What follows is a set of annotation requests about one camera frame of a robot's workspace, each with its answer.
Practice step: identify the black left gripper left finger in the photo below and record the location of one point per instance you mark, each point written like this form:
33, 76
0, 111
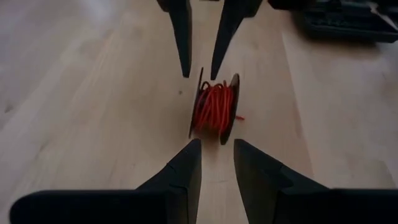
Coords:
124, 208

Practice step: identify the black open tool case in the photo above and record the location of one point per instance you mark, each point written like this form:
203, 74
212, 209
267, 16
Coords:
342, 21

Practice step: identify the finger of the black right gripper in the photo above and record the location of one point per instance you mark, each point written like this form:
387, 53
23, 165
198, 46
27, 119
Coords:
233, 21
182, 31

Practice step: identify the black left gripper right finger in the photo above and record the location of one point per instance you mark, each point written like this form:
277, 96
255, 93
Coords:
311, 208

